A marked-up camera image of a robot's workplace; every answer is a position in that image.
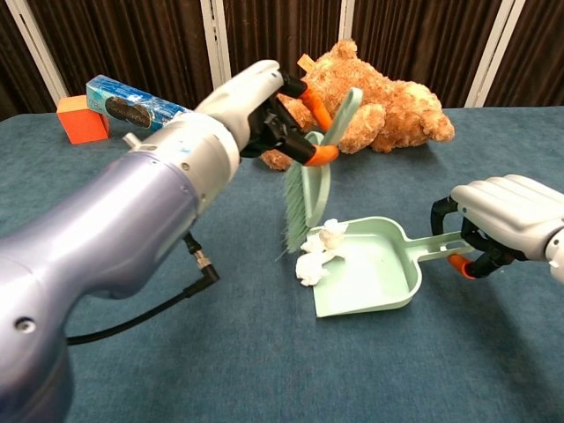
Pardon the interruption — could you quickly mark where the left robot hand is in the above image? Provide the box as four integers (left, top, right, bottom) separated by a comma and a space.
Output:
193, 59, 340, 168

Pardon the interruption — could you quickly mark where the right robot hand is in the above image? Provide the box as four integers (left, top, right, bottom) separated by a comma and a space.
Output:
430, 174, 564, 282

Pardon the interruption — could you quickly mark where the mint green hand broom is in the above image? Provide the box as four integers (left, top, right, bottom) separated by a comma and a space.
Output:
275, 86, 365, 263

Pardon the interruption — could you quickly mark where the mint green dustpan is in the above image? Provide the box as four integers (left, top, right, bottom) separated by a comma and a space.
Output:
303, 215, 475, 319

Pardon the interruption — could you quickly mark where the brown pleated partition panel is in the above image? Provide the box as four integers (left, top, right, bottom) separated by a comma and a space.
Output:
6, 0, 234, 112
465, 0, 564, 108
339, 0, 525, 109
0, 0, 67, 122
200, 0, 356, 110

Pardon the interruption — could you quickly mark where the blue cookie package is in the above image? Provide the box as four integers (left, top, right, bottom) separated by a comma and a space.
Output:
85, 74, 195, 133

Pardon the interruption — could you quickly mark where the brown teddy bear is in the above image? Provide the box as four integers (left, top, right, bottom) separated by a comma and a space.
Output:
259, 38, 456, 172

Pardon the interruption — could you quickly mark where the orange cube block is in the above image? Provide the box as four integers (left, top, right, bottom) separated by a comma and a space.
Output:
56, 94, 111, 145

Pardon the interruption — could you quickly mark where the blue table mat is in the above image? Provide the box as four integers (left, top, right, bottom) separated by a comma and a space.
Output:
0, 105, 564, 423

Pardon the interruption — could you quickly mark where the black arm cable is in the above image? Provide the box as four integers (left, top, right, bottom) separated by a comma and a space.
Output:
65, 231, 220, 346

